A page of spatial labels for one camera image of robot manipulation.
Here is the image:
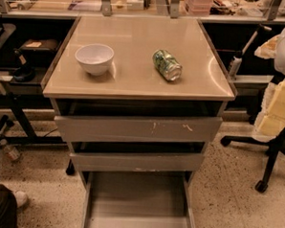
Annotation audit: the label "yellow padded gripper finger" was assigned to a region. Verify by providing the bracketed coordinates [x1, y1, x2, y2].
[256, 79, 285, 136]

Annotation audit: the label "green soda can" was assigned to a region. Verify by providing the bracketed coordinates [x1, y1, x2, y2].
[152, 50, 183, 82]

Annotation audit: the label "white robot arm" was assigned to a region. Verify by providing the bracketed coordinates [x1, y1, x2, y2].
[252, 28, 285, 142]

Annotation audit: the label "grey middle drawer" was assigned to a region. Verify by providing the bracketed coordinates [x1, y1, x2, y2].
[70, 152, 205, 171]

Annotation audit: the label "grey drawer cabinet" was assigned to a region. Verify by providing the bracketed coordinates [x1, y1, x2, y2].
[35, 11, 241, 228]

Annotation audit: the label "grey open bottom drawer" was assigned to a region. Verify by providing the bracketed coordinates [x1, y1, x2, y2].
[81, 171, 195, 228]

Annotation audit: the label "grey top drawer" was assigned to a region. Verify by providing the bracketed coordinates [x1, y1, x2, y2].
[55, 115, 222, 143]

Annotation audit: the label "black office chair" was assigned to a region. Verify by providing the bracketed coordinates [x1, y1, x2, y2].
[220, 127, 285, 194]

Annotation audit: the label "pink stacked containers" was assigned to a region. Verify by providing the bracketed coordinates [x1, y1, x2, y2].
[185, 0, 213, 14]

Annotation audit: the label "white ceramic bowl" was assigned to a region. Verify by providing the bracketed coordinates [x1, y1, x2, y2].
[75, 43, 114, 76]

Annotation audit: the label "black box with label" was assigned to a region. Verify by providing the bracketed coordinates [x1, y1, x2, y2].
[19, 39, 59, 52]

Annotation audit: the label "black round device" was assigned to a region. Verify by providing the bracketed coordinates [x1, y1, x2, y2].
[13, 49, 35, 82]

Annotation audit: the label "black side desk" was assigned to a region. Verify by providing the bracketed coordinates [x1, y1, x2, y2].
[0, 22, 72, 148]

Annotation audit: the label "plastic bottle on floor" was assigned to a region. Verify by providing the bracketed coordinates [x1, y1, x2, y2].
[0, 139, 21, 162]

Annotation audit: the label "white sneaker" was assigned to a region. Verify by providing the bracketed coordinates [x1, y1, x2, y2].
[13, 191, 28, 208]

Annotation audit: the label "back workbench shelf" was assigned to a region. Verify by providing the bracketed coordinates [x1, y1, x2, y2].
[0, 0, 285, 24]

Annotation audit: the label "white handled tool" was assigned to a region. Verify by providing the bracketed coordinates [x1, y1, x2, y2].
[228, 24, 272, 80]

